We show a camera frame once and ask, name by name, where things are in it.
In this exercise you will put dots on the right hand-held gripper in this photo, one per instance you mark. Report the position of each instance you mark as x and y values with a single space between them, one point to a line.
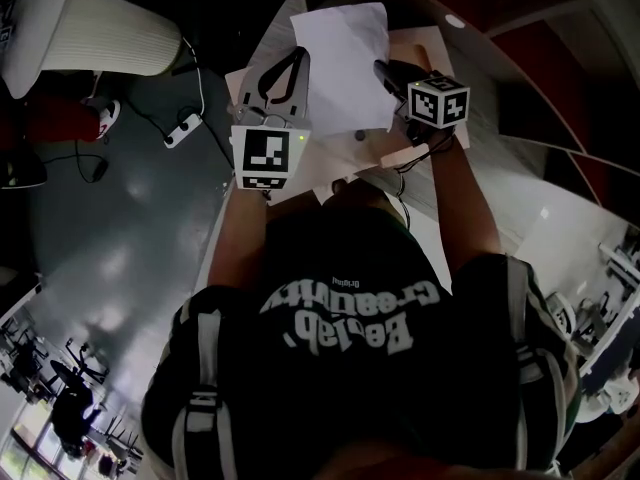
440 103

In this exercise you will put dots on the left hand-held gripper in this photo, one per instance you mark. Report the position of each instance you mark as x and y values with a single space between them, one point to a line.
265 153

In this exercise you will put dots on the white A4 paper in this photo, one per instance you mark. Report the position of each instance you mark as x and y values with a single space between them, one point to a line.
345 68

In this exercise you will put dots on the person's left forearm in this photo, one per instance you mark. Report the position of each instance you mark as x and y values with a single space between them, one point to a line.
240 243

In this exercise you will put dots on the person's right forearm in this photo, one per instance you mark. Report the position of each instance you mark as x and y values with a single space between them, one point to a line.
465 208

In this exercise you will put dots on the white round disc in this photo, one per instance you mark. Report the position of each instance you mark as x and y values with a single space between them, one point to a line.
454 20

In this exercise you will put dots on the black bag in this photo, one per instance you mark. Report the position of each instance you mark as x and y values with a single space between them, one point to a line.
250 8

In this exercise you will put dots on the white power strip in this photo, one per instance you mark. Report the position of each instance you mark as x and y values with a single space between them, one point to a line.
182 130

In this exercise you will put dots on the tan shorts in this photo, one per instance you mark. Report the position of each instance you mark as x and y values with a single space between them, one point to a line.
360 195

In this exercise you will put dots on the black power adapter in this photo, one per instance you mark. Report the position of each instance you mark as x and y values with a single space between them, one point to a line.
100 169

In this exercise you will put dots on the black chair seat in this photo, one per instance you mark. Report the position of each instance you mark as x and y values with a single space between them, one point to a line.
20 170

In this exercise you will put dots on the white helmet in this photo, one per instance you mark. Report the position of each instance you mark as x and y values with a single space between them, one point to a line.
562 315

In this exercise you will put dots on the dark green printed T-shirt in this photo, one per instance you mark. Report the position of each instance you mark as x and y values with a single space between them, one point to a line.
350 393

